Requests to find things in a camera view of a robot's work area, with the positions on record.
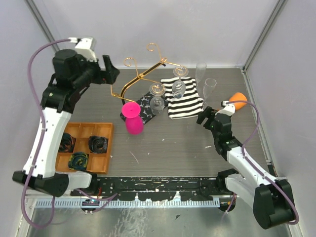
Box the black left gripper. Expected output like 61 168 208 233
74 52 121 91

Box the gold wine glass rack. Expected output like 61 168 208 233
110 43 189 105

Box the orange plastic wine glass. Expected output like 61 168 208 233
229 92 247 111

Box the clear stemmed wine glass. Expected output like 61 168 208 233
149 82 165 115

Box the pink plastic wine glass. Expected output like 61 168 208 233
121 102 144 135

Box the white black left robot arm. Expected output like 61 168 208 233
12 49 119 197

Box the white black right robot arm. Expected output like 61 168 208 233
197 103 299 229

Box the black white striped cloth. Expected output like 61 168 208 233
160 77 203 119

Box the tall clear champagne flute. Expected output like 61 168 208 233
195 62 207 84

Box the blue floral rolled tie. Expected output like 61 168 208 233
88 136 108 154

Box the orange wooden compartment tray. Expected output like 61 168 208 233
55 122 114 174

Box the orange floral rolled tie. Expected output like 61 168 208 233
58 133 75 153

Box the yellow blue rolled tie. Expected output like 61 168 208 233
68 152 89 170

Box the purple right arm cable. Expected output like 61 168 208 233
222 100 300 225

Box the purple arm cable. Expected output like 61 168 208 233
222 100 300 225
20 38 119 229

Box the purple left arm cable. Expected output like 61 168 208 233
20 38 119 229

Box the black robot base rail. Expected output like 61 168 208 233
90 176 233 201

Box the white slotted cable duct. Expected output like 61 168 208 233
36 198 220 208

